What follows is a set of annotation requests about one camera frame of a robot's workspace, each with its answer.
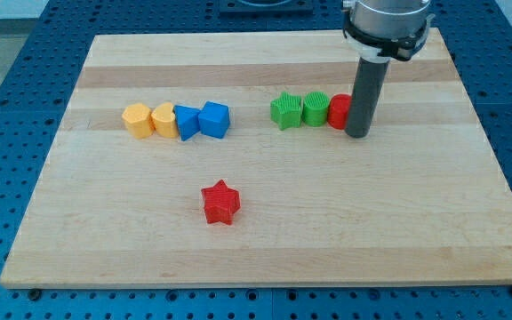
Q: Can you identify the red star block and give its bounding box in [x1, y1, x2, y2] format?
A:
[201, 180, 241, 225]

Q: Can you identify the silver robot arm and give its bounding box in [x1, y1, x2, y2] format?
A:
[341, 0, 434, 63]

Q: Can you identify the green star block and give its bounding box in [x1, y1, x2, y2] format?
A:
[270, 92, 302, 131]

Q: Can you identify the blue cube block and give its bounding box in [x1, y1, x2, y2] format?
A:
[198, 101, 230, 139]

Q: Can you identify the blue triangle block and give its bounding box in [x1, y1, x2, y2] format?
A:
[174, 105, 200, 141]

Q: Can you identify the green cylinder block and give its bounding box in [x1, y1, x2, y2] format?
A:
[302, 92, 330, 127]

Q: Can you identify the wooden board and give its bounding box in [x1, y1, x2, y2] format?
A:
[0, 29, 512, 289]

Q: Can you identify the red cylinder block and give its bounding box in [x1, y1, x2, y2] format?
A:
[327, 93, 352, 130]

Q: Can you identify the yellow heart block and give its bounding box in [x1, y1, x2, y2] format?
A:
[151, 102, 180, 138]

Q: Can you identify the yellow hexagon block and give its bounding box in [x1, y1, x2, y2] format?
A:
[122, 103, 155, 139]

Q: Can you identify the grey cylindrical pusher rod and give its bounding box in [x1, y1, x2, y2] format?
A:
[345, 58, 389, 139]

